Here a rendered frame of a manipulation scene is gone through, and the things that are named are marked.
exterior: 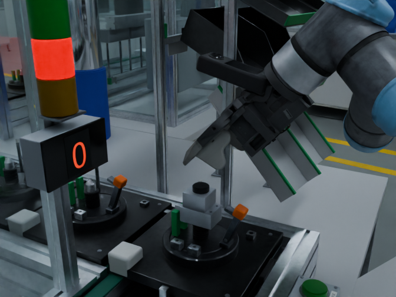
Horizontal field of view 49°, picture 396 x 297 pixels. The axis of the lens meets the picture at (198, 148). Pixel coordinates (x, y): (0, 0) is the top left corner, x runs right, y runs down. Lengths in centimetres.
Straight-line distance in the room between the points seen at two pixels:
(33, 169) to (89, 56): 103
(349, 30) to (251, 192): 77
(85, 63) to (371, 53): 119
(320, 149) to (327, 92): 376
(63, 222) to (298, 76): 41
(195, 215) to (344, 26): 40
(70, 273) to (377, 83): 54
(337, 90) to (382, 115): 434
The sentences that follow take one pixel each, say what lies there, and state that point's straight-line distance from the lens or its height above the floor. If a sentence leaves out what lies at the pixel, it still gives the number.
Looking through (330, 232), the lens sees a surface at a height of 86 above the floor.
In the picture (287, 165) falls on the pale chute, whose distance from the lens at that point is 102.
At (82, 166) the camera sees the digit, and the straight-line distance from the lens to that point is 64.
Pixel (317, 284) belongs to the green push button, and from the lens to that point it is 76.
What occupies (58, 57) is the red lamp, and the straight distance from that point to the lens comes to 59.
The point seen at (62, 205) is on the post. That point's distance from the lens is 70.
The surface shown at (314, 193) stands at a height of 86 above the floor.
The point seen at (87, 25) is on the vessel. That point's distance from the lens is 159.
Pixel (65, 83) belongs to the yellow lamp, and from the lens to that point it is 60.
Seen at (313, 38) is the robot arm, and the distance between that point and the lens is 59.
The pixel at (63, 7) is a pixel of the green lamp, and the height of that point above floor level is 140.
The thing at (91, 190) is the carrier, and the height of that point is 103.
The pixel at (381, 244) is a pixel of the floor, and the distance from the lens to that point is 280.
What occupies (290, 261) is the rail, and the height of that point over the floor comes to 95.
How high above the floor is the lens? 143
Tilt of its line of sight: 21 degrees down
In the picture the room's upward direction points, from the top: straight up
